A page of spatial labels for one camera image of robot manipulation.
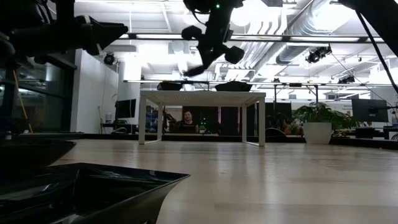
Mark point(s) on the black ceiling spotlight cluster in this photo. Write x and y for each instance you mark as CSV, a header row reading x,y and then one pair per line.
x,y
317,54

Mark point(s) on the black square mini plate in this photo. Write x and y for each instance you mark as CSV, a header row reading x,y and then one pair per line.
x,y
169,87
93,199
169,83

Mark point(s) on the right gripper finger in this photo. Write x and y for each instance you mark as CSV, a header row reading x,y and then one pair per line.
x,y
199,69

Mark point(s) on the white perforated metal shelf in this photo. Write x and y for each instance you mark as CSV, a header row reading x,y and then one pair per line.
x,y
202,98

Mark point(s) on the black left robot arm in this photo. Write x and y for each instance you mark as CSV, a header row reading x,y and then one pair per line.
x,y
18,18

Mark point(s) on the large black computer monitor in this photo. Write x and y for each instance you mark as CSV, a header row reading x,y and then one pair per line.
x,y
370,110

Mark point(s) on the long ceiling light bar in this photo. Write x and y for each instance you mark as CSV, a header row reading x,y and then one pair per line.
x,y
155,36

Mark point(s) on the white plastic bottle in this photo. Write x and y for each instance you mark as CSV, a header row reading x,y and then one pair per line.
x,y
108,118

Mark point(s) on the blue storage bins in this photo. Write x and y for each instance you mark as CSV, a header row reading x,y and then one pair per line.
x,y
151,119

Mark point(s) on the person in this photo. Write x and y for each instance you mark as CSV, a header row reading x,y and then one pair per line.
x,y
187,119

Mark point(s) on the black partition screen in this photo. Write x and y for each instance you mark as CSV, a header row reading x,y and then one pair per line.
x,y
230,119

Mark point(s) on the black overhead truss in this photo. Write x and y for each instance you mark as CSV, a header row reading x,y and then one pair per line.
x,y
202,82

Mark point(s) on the small potted green plant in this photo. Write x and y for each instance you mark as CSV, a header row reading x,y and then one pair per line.
x,y
317,132

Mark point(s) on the round ceiling camera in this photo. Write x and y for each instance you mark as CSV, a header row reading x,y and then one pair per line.
x,y
109,58

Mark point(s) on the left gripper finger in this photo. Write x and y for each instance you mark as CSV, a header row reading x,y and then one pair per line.
x,y
107,32

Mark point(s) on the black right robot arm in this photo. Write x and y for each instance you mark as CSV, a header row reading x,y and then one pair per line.
x,y
379,18

